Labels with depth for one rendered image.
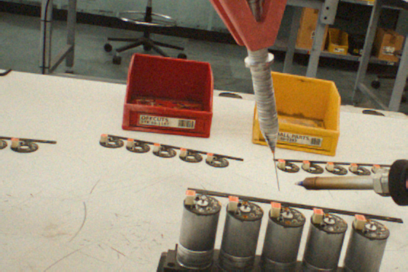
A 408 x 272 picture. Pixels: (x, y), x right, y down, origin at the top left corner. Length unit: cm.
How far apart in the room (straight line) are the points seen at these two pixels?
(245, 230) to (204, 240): 3
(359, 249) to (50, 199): 25
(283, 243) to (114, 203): 18
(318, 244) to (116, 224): 17
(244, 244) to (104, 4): 448
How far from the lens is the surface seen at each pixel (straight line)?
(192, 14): 476
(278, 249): 37
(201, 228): 36
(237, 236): 36
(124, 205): 48
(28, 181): 52
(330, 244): 37
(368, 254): 38
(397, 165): 30
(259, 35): 29
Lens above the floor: 99
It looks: 19 degrees down
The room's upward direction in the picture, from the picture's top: 10 degrees clockwise
